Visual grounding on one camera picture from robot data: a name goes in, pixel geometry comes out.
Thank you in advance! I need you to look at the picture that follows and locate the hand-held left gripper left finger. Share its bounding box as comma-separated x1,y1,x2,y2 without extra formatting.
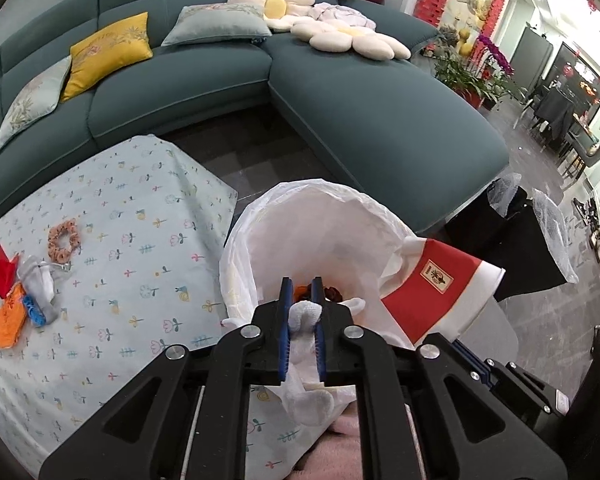
39,276,296,480

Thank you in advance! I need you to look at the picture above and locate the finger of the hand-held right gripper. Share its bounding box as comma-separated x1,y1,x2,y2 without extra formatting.
447,337,496,392

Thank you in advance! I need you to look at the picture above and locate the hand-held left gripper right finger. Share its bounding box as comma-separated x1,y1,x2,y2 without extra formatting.
310,275,567,480

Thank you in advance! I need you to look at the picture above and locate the white cloth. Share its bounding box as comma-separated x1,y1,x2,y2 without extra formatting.
16,255,61,328
279,297,366,427

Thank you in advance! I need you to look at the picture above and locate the red and white bag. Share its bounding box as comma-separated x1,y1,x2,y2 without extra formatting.
380,237,507,348

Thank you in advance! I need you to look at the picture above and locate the trash bin with white liner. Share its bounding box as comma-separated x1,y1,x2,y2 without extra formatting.
219,176,433,356

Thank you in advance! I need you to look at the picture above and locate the beige scrunchie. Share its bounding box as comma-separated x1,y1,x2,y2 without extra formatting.
47,217,81,265

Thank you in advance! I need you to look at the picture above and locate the blue ruffled piece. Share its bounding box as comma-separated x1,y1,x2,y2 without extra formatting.
21,294,47,328

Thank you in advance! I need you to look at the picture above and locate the small orange mesh piece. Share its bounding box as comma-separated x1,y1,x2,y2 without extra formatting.
0,282,31,350

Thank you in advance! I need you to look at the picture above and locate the red paper piece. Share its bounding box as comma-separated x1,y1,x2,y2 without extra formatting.
0,243,21,297

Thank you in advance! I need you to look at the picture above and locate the pink fleece garment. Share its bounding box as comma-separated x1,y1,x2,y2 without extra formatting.
295,402,363,480

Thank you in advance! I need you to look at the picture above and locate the black box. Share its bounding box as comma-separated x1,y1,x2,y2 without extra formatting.
492,200,568,303

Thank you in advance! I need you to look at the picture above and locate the clear bubble wrap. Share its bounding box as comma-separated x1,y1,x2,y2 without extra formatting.
532,189,580,285
487,172,523,218

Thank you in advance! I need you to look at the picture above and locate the light blue floral tablecloth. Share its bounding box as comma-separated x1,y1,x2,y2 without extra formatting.
0,133,311,480

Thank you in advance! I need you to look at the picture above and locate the teal sectional sofa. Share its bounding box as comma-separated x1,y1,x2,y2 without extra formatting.
0,0,511,233

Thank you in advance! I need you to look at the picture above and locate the dark draped dining chair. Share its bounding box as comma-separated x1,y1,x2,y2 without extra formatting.
530,87,576,153

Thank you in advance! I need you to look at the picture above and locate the green plant in red pot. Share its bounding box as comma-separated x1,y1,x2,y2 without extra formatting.
432,45,486,108

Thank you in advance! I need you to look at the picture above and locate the flower cushion pale yellow centre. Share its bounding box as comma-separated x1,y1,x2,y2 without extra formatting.
290,19,412,62

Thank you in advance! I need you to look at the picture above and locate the purple orchid plant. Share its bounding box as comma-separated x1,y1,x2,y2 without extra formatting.
475,34,516,91

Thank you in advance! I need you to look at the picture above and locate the dark glass cabinet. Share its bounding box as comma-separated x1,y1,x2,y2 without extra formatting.
550,42,600,116

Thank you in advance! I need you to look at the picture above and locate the light blue embroidered pillow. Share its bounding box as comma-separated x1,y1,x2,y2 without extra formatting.
161,2,273,47
0,55,73,157

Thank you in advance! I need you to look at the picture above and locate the grey cabinet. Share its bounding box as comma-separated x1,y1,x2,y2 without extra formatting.
512,25,554,96

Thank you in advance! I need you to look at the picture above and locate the flower cushion bright yellow centre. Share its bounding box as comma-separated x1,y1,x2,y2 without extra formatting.
227,0,317,36

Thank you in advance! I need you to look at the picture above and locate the yellow embroidered pillow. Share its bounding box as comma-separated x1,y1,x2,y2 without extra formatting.
60,11,154,103

